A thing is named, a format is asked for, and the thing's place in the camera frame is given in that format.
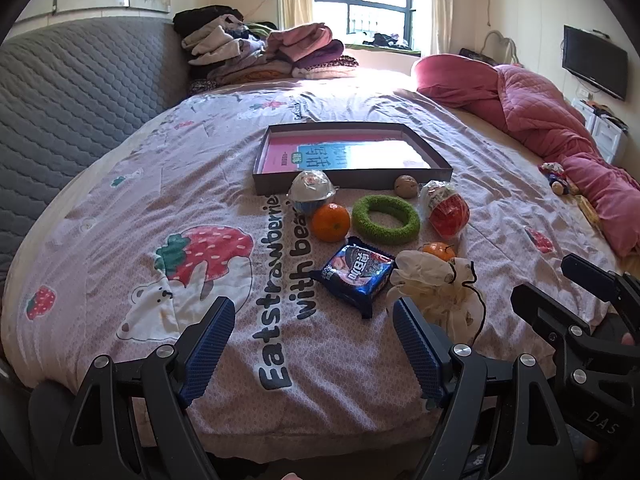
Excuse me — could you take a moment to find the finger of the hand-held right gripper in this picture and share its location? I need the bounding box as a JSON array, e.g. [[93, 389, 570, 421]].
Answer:
[[511, 282, 596, 361], [562, 254, 632, 308]]

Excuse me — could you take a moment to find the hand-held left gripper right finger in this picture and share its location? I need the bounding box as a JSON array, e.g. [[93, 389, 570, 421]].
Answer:
[[392, 297, 583, 480]]

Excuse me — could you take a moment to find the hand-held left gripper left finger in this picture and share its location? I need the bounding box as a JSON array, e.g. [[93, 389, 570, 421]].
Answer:
[[52, 296, 236, 480]]

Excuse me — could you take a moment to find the white drawstring pouch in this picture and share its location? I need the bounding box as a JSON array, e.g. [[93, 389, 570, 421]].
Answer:
[[386, 250, 488, 346]]

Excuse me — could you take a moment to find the blue cookie packet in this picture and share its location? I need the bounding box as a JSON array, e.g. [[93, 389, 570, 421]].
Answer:
[[307, 236, 397, 320]]

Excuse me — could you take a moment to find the orange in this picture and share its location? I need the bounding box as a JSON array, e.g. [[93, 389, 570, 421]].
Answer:
[[420, 241, 458, 263], [311, 202, 351, 243]]

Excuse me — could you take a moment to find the red egg-shaped plastic packet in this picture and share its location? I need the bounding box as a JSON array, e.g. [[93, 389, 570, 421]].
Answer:
[[419, 180, 471, 241]]

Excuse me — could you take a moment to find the green fuzzy ring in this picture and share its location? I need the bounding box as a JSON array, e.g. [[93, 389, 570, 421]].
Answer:
[[351, 194, 421, 247]]

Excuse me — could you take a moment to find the grey cardboard box pink bottom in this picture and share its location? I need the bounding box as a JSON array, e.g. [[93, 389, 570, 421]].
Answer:
[[251, 122, 454, 196]]

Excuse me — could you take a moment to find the yellow packet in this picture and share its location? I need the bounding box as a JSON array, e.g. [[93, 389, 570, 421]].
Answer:
[[575, 195, 601, 226]]

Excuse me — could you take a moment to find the beige bed sheet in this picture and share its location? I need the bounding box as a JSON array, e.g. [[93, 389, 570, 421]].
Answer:
[[460, 110, 621, 261]]

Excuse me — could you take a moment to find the white plastic drawer unit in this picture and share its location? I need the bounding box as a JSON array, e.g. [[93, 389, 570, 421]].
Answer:
[[572, 97, 628, 161]]

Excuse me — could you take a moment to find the pink quilt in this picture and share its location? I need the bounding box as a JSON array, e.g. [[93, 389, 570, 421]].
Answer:
[[470, 64, 640, 261]]

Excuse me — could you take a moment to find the printed strawberry blanket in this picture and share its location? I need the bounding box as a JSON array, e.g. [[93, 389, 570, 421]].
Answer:
[[0, 67, 626, 461]]

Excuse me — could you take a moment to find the black television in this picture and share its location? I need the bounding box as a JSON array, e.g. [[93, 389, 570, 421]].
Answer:
[[562, 25, 629, 102]]

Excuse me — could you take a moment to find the pink pillow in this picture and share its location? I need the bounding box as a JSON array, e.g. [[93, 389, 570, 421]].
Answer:
[[411, 54, 501, 111]]

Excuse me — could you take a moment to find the grey quilted headboard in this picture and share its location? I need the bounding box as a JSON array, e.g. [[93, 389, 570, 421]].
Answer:
[[0, 16, 191, 281]]

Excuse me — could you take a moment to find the green sill mat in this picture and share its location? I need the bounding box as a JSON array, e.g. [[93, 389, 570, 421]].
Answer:
[[345, 42, 421, 56]]

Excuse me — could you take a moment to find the pile of folded clothes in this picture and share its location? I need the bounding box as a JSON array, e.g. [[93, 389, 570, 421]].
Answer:
[[172, 5, 361, 95]]

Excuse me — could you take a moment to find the dark clothes heap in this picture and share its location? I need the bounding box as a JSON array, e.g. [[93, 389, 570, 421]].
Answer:
[[350, 30, 416, 48]]

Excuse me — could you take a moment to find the white heart-shaped metal frame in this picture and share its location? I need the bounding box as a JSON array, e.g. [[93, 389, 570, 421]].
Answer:
[[482, 30, 521, 66]]

